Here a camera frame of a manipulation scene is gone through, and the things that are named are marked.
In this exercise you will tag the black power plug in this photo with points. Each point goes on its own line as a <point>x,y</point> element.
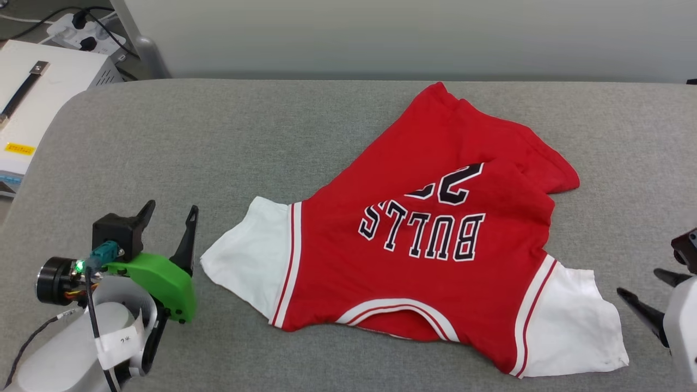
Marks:
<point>79,20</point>
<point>88,43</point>

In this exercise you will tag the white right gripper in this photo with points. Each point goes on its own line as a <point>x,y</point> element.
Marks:
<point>683,326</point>

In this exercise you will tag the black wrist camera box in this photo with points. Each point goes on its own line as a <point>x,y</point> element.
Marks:
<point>689,250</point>
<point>117,231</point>

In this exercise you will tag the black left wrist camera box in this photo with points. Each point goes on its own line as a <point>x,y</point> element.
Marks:
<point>117,231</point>

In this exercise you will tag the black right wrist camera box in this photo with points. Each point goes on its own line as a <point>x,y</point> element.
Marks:
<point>689,250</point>

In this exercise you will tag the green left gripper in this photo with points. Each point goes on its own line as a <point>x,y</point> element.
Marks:
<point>163,283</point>

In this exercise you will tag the white equipment box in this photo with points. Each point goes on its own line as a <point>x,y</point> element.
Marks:
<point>60,92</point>

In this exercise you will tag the grey metal post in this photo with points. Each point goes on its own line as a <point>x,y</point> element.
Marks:
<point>147,54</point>

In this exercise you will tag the white power strip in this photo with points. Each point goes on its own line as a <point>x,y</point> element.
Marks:
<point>68,34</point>

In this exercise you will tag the yellow warning sticker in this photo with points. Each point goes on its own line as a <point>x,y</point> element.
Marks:
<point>19,148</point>

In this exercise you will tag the red white Bulls jersey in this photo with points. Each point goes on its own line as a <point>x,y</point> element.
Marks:
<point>414,245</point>

